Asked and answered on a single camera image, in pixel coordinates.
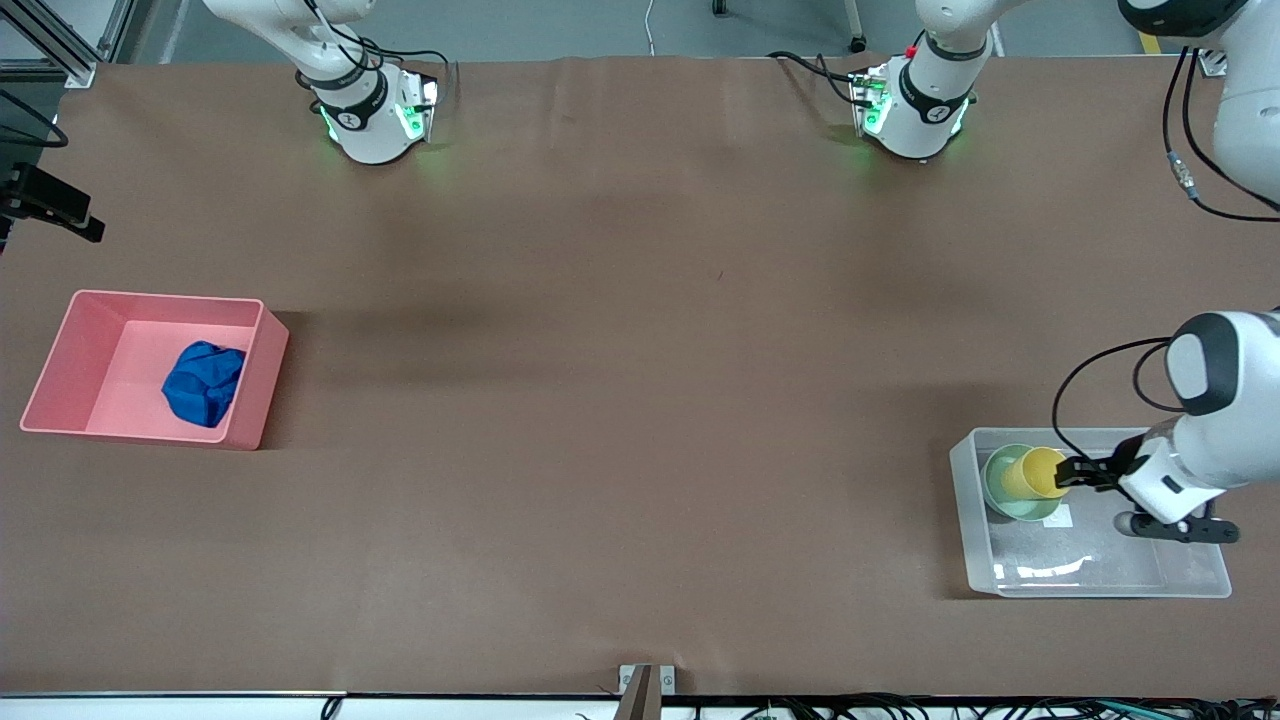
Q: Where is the yellow plastic cup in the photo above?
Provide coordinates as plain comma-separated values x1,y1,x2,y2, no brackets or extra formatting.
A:
1000,446,1072,500

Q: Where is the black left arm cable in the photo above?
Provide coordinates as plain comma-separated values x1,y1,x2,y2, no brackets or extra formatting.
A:
1052,45,1280,471

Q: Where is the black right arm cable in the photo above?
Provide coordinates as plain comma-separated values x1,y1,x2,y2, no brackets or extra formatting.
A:
0,90,70,150

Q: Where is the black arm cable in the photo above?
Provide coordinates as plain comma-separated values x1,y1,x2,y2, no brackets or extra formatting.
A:
0,90,70,150
1052,45,1280,471

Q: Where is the black cable bundle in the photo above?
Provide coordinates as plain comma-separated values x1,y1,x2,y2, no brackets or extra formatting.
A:
690,695,1280,720

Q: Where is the clear plastic box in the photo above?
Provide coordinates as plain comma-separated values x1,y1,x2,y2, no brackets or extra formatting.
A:
948,427,1233,599

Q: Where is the blue cloth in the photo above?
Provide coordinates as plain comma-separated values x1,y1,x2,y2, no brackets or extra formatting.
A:
161,341,248,429

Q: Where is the metal table edge bracket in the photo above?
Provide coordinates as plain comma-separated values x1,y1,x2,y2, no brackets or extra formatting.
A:
618,663,677,720

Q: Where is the aluminium frame profile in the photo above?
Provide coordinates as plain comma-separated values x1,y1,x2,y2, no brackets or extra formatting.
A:
0,0,138,89

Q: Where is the black left base cable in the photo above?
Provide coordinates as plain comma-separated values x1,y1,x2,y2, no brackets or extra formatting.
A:
767,50,863,107

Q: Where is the light green bowl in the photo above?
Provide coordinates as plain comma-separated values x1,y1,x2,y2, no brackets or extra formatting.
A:
981,443,1064,524

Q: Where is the black right base cable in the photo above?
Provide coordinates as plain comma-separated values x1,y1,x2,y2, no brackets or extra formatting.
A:
360,38,461,113

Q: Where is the brown table cover sheet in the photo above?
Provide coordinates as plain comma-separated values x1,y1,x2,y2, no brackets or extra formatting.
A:
0,55,1280,698

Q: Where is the pink plastic bin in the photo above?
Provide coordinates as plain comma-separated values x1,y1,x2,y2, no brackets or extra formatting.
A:
20,290,291,451

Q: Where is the black base cable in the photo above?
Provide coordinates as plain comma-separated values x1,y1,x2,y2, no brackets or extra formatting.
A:
767,50,863,107
360,38,461,113

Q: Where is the white table edge rail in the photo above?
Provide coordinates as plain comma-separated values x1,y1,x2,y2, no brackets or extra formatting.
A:
0,691,1280,720

